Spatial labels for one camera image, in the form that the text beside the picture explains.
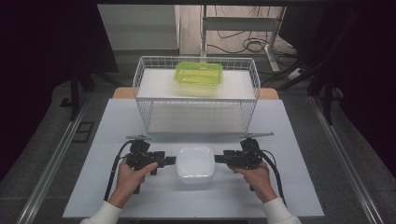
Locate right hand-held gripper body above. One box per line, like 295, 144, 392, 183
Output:
223, 132, 275, 171

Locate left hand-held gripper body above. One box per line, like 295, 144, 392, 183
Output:
125, 133, 166, 175

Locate white bowl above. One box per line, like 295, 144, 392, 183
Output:
176, 146, 217, 185

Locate white wire shelf rack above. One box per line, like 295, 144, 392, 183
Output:
133, 55, 262, 136

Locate yellow-green plastic container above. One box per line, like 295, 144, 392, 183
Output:
173, 61, 224, 96

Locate person's left hand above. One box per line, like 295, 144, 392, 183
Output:
107, 158, 159, 209

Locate person's right hand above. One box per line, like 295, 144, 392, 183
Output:
229, 161, 278, 203

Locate black floor plate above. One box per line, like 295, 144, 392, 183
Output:
72, 121, 95, 144

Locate black stand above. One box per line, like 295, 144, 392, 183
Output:
69, 66, 120, 122
261, 59, 345, 126

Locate white power strip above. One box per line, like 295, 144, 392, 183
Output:
286, 68, 303, 80

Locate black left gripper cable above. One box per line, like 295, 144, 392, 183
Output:
103, 139, 134, 202

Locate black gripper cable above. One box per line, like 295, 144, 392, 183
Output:
103, 139, 134, 202
261, 149, 288, 206

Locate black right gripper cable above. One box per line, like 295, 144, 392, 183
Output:
261, 149, 288, 206

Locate aluminium floor rail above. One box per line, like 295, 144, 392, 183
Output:
308, 95, 386, 224
15, 92, 92, 224

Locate black floor cables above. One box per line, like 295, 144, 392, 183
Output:
206, 5, 297, 68

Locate white desk frame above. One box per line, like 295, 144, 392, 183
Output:
200, 4, 288, 73

